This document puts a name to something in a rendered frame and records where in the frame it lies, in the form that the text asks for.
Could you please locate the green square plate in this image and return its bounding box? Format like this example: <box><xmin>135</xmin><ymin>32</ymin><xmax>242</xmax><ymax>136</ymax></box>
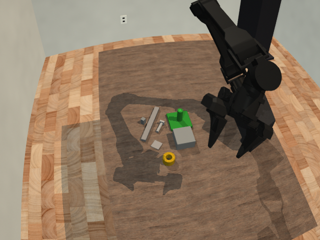
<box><xmin>166</xmin><ymin>108</ymin><xmax>192</xmax><ymax>131</ymax></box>

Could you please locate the grey flat bar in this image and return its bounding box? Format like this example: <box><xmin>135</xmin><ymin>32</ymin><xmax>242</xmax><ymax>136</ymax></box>
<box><xmin>141</xmin><ymin>106</ymin><xmax>160</xmax><ymax>142</ymax></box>

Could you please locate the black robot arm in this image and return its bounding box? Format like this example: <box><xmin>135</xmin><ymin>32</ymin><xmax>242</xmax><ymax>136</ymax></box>
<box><xmin>189</xmin><ymin>0</ymin><xmax>282</xmax><ymax>107</ymax></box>

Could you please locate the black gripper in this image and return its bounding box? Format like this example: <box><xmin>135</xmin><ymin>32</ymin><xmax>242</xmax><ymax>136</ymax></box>
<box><xmin>201</xmin><ymin>83</ymin><xmax>274</xmax><ymax>159</ymax></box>

